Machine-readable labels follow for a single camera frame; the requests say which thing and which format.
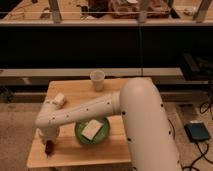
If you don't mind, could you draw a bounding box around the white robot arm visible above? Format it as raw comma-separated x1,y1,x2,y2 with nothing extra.
36,77,182,171

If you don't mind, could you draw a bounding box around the wooden table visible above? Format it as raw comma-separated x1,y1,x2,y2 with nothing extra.
27,79,132,169

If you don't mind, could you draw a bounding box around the white block stack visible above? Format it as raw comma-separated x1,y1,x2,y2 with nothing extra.
47,93,66,109

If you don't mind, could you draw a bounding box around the green round plate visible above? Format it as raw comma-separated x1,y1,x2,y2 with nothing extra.
75,118,110,145

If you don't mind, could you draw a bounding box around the white napkin on plate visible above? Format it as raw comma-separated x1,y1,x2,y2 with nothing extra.
81,120,103,140

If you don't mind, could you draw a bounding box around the translucent plastic cup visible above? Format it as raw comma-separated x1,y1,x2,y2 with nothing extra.
90,70,105,91

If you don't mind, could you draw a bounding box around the black floor cable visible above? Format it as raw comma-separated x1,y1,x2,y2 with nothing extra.
169,99,213,171

